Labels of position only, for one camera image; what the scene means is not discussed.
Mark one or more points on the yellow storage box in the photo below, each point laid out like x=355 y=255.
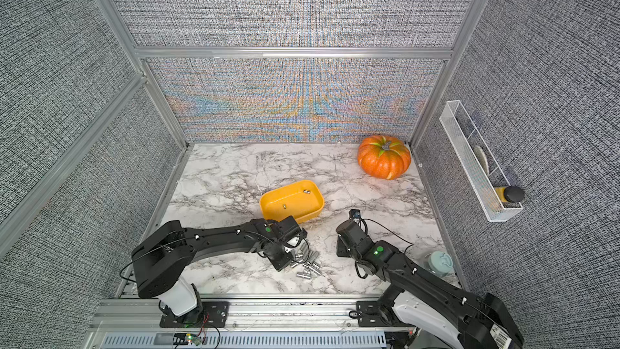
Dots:
x=303 y=207

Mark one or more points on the teal cup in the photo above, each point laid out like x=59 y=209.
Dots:
x=439 y=263

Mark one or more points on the silver socket front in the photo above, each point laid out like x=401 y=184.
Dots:
x=304 y=275

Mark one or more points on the clear wall shelf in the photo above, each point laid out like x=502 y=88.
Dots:
x=463 y=134

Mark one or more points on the round brush in shelf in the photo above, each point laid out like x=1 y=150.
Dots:
x=482 y=158

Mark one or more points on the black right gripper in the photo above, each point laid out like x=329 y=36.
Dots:
x=340 y=246

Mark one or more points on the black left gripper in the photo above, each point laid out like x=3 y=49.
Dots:
x=281 y=265

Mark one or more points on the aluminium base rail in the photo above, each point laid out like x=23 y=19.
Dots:
x=277 y=321

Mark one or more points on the orange pumpkin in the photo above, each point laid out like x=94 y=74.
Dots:
x=384 y=157

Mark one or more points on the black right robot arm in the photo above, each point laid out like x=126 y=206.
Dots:
x=417 y=297

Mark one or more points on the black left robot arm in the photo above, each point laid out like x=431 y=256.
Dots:
x=159 y=261

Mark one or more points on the yellow bottle black cap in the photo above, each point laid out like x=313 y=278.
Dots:
x=510 y=194

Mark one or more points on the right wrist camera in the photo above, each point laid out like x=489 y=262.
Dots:
x=355 y=214

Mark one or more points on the silver socket long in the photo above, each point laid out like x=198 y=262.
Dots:
x=313 y=256

